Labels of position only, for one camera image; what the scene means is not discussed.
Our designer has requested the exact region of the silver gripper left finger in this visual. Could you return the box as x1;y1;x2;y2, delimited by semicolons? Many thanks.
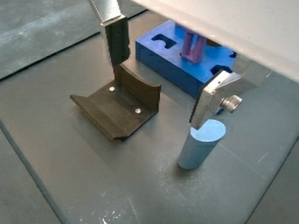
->
88;0;131;67

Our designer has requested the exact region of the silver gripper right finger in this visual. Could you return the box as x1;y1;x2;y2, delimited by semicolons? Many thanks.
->
190;55;271;130

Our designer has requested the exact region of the light blue oval peg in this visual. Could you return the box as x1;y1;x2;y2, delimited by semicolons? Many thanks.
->
178;119;227;170

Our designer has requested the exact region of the blue shape sorting board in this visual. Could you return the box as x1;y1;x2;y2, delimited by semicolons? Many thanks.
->
135;20;236;98

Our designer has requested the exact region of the purple pentagon peg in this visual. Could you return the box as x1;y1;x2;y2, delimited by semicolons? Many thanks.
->
175;24;207;64

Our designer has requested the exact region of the black curved holder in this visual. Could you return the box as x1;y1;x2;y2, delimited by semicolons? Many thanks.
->
70;64;162;140

